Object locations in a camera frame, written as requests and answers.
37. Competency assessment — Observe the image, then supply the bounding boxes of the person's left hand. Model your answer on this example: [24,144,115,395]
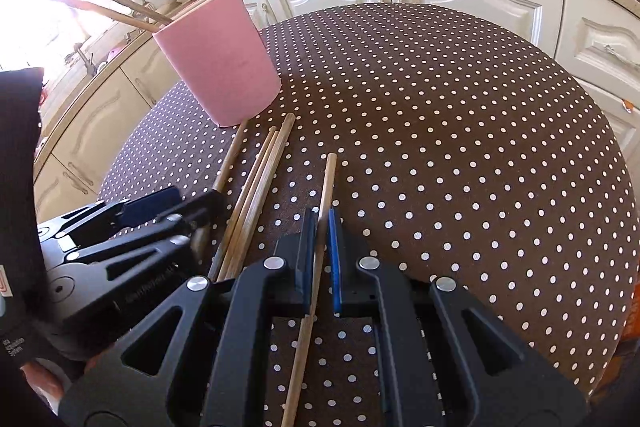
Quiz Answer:
[22,362,68,408]

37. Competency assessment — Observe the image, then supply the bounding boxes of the pink cup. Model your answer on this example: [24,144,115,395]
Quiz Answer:
[152,0,282,128]

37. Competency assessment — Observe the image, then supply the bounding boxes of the brown polka-dot tablecloth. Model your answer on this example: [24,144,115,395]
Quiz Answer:
[97,2,640,427]

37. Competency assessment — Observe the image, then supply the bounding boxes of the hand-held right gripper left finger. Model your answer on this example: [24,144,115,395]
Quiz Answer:
[60,207,321,427]

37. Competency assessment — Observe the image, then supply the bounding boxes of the metal sink faucet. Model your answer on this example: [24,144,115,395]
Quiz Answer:
[74,43,98,75]

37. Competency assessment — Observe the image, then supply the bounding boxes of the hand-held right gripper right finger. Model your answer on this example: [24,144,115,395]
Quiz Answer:
[326,207,588,427]

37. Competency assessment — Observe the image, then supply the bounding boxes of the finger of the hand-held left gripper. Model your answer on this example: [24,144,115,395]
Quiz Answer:
[37,186,183,253]
[75,191,228,303]

